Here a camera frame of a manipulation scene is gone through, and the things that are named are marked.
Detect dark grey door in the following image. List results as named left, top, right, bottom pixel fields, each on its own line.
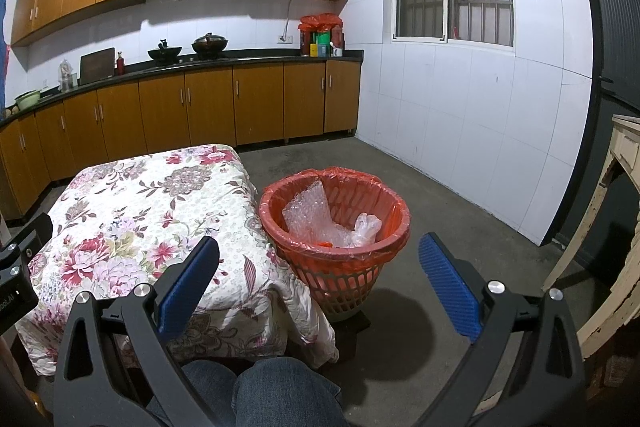
left=542, top=0, right=640, bottom=273

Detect red plastic bag on containers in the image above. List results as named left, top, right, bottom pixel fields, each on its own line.
left=298, top=13, right=345, bottom=56

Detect bubble wrap sheet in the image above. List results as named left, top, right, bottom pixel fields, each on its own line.
left=282, top=179, right=361, bottom=249

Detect green basin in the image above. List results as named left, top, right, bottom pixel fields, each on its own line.
left=14, top=90, right=42, bottom=110

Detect black pot with lid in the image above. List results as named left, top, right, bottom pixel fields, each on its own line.
left=191, top=33, right=230, bottom=60

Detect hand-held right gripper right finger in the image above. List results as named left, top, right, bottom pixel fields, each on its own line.
left=417, top=232, right=586, bottom=427

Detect floral cloth covered table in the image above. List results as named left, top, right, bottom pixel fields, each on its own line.
left=15, top=144, right=340, bottom=378

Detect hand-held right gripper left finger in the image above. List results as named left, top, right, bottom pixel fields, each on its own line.
left=52, top=234, right=221, bottom=427

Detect dark brown cutting board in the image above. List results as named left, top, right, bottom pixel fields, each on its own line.
left=78, top=48, right=116, bottom=85

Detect clear jar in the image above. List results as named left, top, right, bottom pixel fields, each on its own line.
left=57, top=59, right=78, bottom=92

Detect wooden lower kitchen cabinets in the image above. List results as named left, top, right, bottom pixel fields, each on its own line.
left=0, top=59, right=362, bottom=220

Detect blue hanging cloth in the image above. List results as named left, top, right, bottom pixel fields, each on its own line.
left=0, top=0, right=12, bottom=108

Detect clear plastic bag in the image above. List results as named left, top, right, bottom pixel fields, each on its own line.
left=351, top=213, right=383, bottom=248

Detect black wok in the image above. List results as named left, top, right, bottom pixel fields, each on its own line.
left=147, top=39, right=183, bottom=66

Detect black kitchen countertop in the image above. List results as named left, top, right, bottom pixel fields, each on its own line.
left=0, top=49, right=364, bottom=130

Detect person's left leg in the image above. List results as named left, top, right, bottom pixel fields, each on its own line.
left=145, top=359, right=241, bottom=427

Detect person's knees in jeans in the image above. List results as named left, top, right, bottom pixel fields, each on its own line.
left=232, top=356, right=346, bottom=427

